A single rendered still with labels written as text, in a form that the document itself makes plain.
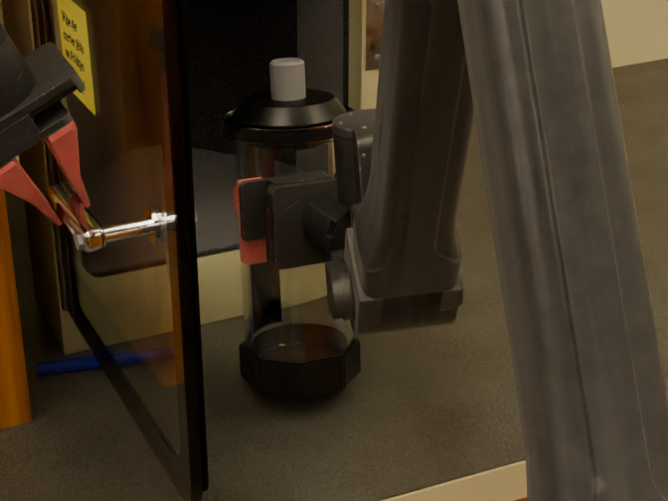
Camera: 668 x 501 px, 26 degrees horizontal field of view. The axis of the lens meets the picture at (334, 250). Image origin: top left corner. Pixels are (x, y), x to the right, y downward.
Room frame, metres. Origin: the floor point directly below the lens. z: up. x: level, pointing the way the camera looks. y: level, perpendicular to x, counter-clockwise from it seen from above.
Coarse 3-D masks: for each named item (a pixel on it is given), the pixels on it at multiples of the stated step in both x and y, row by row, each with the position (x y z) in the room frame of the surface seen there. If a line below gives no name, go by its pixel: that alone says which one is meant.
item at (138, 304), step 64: (128, 0) 0.86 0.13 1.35; (128, 64) 0.87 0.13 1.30; (128, 128) 0.88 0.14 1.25; (128, 192) 0.89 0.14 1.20; (128, 256) 0.90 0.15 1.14; (128, 320) 0.91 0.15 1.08; (192, 320) 0.81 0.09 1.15; (128, 384) 0.93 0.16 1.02; (192, 384) 0.81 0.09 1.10; (192, 448) 0.80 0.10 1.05
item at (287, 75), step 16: (272, 64) 1.08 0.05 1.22; (288, 64) 1.07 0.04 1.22; (272, 80) 1.07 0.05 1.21; (288, 80) 1.07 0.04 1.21; (304, 80) 1.08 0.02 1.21; (256, 96) 1.09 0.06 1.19; (272, 96) 1.07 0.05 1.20; (288, 96) 1.07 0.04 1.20; (304, 96) 1.08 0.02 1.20; (320, 96) 1.08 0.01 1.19; (240, 112) 1.06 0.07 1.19; (256, 112) 1.05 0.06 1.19; (272, 112) 1.04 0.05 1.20; (288, 112) 1.04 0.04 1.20; (304, 112) 1.04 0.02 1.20; (320, 112) 1.05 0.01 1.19; (336, 112) 1.06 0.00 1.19
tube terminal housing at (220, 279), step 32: (352, 0) 1.23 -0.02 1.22; (32, 32) 1.09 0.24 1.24; (352, 32) 1.24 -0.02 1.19; (352, 64) 1.24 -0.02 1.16; (352, 96) 1.24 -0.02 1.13; (32, 160) 1.14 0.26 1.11; (32, 224) 1.17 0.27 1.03; (32, 256) 1.18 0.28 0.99; (224, 256) 1.15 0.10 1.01; (224, 288) 1.15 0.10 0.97; (64, 320) 1.09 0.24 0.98; (64, 352) 1.09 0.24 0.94
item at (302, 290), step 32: (256, 128) 1.03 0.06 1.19; (288, 128) 1.03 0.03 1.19; (320, 128) 1.03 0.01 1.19; (256, 160) 1.03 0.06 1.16; (288, 160) 1.03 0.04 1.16; (320, 160) 1.03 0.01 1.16; (256, 288) 1.02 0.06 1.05; (288, 288) 1.01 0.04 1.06; (320, 288) 1.01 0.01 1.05; (256, 320) 1.02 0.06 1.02; (288, 320) 1.00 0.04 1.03; (320, 320) 1.01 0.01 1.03; (256, 352) 1.01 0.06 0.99; (288, 352) 1.00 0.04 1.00; (320, 352) 1.00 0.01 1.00
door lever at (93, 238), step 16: (48, 192) 0.89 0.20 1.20; (64, 192) 0.88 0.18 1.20; (64, 208) 0.86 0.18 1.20; (80, 208) 0.86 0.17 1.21; (80, 224) 0.83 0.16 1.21; (96, 224) 0.83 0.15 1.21; (112, 224) 0.83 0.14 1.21; (128, 224) 0.83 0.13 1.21; (144, 224) 0.84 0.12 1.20; (80, 240) 0.82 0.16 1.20; (96, 240) 0.82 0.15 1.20; (112, 240) 0.83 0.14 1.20
